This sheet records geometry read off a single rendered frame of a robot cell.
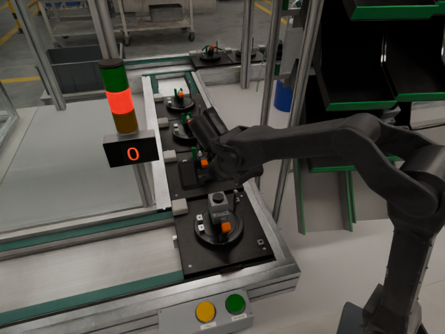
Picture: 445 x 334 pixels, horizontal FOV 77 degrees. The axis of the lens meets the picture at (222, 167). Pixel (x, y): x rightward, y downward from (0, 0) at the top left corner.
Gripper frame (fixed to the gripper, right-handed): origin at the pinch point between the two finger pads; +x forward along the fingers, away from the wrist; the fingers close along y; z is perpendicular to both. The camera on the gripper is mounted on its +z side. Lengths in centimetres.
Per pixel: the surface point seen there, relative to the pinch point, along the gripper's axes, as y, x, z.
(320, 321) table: -19.3, 5.2, -41.5
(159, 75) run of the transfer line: 4, 98, 75
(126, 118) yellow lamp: 18.2, -3.5, 15.2
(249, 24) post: -46, 66, 83
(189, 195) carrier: 5.8, 24.5, -2.8
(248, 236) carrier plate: -7.0, 11.3, -17.8
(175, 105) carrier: 2, 61, 41
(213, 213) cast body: 1.9, 7.2, -9.6
